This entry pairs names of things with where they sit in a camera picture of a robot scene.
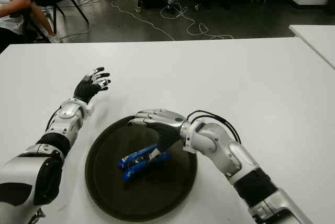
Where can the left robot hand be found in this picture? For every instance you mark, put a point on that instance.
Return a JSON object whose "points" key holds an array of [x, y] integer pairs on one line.
{"points": [[85, 90]]}

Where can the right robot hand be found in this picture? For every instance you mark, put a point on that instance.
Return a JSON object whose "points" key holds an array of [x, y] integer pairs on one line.
{"points": [[167, 129]]}

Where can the blue Oreo cookie package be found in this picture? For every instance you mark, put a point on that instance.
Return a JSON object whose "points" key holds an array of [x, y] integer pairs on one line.
{"points": [[136, 166]]}

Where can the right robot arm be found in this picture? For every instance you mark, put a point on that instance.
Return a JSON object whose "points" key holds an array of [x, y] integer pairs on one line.
{"points": [[235, 156]]}

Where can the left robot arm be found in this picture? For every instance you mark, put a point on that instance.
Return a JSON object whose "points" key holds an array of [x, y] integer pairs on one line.
{"points": [[26, 174]]}

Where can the round dark brown tray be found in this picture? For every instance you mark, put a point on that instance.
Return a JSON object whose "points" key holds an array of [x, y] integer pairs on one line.
{"points": [[146, 192]]}

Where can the white side table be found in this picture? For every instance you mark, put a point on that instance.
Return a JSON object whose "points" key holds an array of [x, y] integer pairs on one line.
{"points": [[318, 38]]}

